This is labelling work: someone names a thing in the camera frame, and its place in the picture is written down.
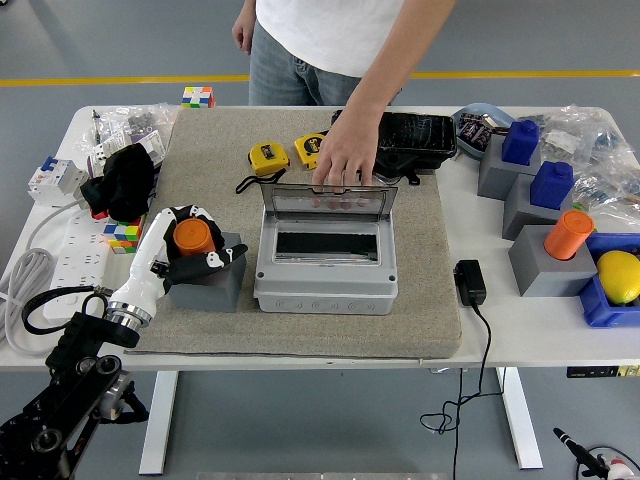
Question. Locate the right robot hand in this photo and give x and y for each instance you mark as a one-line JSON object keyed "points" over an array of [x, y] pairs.
{"points": [[582, 452]]}

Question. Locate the person's right hand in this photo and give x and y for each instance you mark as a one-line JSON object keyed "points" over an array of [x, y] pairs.
{"points": [[244, 32]]}

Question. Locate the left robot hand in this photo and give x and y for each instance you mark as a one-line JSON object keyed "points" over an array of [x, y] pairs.
{"points": [[145, 265]]}

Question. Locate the person's left hand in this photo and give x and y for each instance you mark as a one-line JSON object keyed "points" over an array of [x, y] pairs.
{"points": [[350, 147]]}

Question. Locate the orange cylinder battery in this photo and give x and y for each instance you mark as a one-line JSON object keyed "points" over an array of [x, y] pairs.
{"points": [[192, 240], [569, 235]]}

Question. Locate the smoky transparent box lid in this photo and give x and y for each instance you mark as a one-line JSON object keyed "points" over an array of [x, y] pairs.
{"points": [[295, 202]]}

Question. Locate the grey plastic junction box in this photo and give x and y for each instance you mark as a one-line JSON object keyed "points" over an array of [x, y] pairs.
{"points": [[325, 295]]}

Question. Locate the person's left forearm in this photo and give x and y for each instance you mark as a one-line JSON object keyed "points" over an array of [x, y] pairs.
{"points": [[400, 60]]}

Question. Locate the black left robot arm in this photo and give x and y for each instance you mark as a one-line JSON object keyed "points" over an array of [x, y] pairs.
{"points": [[75, 380]]}

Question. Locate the multicoloured puzzle cube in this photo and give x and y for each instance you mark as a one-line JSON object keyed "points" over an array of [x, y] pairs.
{"points": [[198, 96], [124, 235]]}

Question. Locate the white table leg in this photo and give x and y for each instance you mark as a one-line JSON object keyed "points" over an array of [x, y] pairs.
{"points": [[522, 425], [157, 425]]}

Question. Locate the white power strip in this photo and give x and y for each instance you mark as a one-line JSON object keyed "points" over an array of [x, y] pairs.
{"points": [[77, 265]]}

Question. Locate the black plastic tray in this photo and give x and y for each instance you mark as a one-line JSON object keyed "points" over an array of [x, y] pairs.
{"points": [[420, 135]]}

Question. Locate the grey holder block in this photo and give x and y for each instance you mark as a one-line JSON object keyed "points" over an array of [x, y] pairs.
{"points": [[517, 215], [492, 175], [540, 275], [210, 295]]}

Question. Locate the person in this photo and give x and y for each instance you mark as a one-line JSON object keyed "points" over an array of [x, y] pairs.
{"points": [[325, 30]]}

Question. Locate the black table control panel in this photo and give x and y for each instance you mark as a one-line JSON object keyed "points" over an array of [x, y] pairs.
{"points": [[600, 372]]}

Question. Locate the black cloth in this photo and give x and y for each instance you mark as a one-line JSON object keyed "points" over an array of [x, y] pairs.
{"points": [[127, 182]]}

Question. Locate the grey-brown foam mat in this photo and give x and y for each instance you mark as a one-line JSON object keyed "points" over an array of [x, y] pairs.
{"points": [[215, 135]]}

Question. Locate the white terminal module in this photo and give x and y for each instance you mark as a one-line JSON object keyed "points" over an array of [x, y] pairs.
{"points": [[150, 145]]}

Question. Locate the light blue bowl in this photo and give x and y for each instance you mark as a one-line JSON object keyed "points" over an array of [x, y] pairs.
{"points": [[472, 150]]}

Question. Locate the white blue circuit breaker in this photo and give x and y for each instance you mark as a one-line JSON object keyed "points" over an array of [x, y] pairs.
{"points": [[52, 180]]}

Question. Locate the dark snack packets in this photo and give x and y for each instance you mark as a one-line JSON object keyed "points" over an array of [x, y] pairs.
{"points": [[475, 131]]}

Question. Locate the clear bag of screws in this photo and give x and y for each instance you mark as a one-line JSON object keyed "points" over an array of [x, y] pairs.
{"points": [[150, 117]]}

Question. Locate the blue plastic bin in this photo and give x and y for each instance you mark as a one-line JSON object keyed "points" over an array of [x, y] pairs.
{"points": [[600, 310]]}

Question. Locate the slim metal screwdriver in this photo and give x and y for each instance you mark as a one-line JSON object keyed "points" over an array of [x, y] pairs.
{"points": [[95, 125]]}

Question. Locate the blue bottle-shaped block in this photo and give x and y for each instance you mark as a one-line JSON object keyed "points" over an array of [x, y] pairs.
{"points": [[551, 185], [521, 142]]}

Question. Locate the yellow lemon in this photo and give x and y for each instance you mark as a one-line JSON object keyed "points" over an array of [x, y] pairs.
{"points": [[620, 277]]}

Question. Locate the black power adapter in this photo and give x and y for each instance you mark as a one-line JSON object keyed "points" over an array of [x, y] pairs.
{"points": [[471, 282]]}

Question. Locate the clear bag of small parts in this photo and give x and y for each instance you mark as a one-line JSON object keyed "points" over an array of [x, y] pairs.
{"points": [[575, 130], [607, 185]]}

